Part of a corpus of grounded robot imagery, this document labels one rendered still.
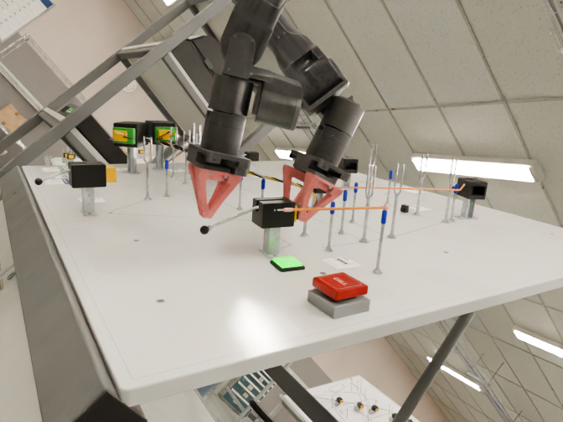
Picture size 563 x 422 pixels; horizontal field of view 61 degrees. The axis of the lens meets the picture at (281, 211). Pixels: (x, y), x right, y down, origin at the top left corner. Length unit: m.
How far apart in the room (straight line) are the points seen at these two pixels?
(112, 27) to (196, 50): 6.73
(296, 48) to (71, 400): 0.59
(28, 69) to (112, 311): 7.80
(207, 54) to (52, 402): 1.47
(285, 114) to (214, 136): 0.10
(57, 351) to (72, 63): 7.87
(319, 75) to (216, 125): 0.20
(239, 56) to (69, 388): 0.43
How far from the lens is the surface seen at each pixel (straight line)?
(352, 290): 0.59
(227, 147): 0.68
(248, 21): 0.66
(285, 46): 0.81
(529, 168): 3.85
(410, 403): 0.99
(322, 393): 5.62
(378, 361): 11.82
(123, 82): 1.64
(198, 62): 1.80
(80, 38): 8.42
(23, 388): 0.66
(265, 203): 0.73
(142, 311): 0.59
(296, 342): 0.53
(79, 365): 0.51
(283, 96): 0.69
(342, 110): 0.77
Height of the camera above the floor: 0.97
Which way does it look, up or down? 14 degrees up
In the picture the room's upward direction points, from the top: 46 degrees clockwise
